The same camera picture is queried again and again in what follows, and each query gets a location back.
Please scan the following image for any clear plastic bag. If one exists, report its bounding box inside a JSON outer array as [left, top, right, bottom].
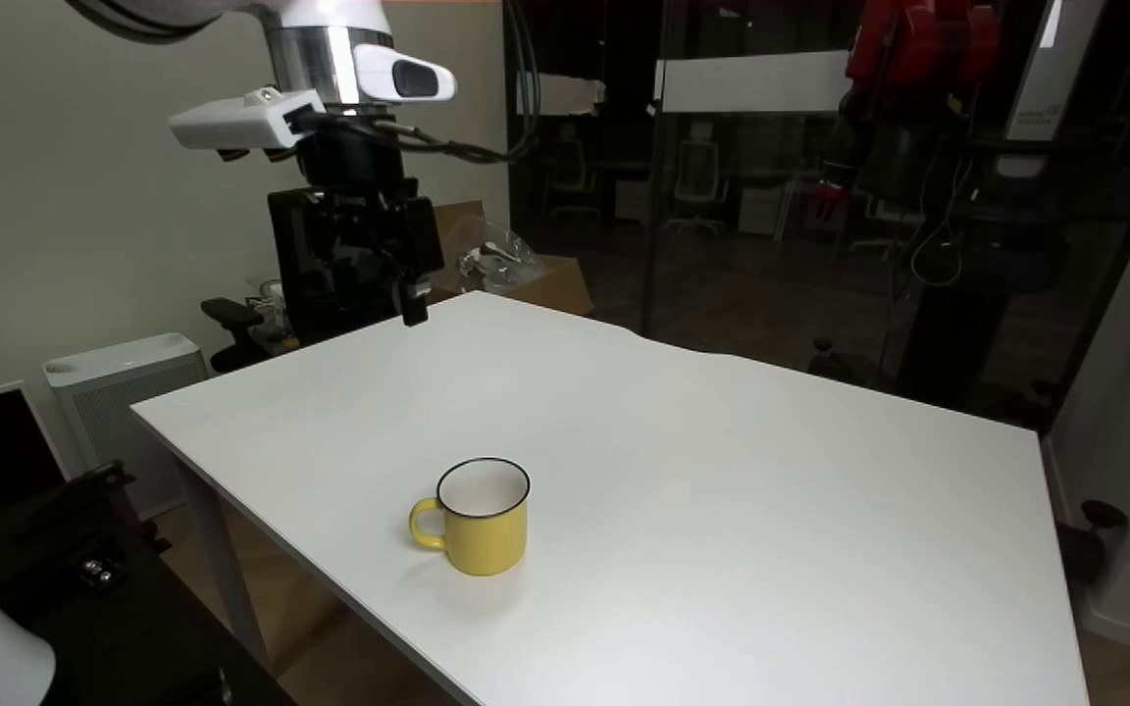
[[460, 232, 544, 295]]

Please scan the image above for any white board behind glass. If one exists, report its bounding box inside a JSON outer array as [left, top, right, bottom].
[[652, 45, 856, 117]]

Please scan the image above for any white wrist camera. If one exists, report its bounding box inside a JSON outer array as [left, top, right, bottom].
[[170, 82, 328, 165]]

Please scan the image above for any black round floor object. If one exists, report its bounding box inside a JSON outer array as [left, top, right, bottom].
[[1070, 496, 1130, 579]]

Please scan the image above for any brown cardboard box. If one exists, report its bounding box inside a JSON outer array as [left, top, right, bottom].
[[412, 197, 597, 318]]

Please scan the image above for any black office chair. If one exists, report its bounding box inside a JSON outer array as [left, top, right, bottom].
[[200, 184, 421, 377]]

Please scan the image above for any grey table leg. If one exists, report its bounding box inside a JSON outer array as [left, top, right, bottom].
[[179, 463, 269, 662]]

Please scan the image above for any yellow enamel mug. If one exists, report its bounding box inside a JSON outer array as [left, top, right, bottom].
[[405, 456, 533, 579]]

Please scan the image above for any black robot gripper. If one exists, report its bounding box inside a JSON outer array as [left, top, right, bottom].
[[294, 122, 448, 330]]

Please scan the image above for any white low cabinet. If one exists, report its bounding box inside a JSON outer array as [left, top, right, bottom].
[[44, 330, 212, 521]]

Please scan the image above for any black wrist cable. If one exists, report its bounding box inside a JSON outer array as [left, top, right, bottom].
[[386, 117, 518, 169]]

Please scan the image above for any red robot behind glass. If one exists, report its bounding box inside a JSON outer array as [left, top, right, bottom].
[[847, 0, 1009, 96]]

